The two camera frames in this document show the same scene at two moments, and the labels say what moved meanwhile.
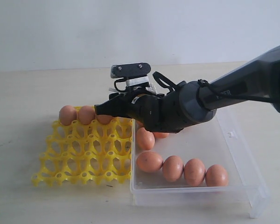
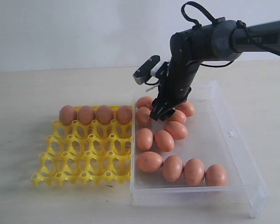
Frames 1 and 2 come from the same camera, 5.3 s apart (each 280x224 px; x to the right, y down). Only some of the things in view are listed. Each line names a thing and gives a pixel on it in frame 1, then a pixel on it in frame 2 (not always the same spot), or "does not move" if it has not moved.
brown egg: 87,115 does not move
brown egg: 104,119 does not move
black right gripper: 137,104 → 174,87
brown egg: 67,114 does not move
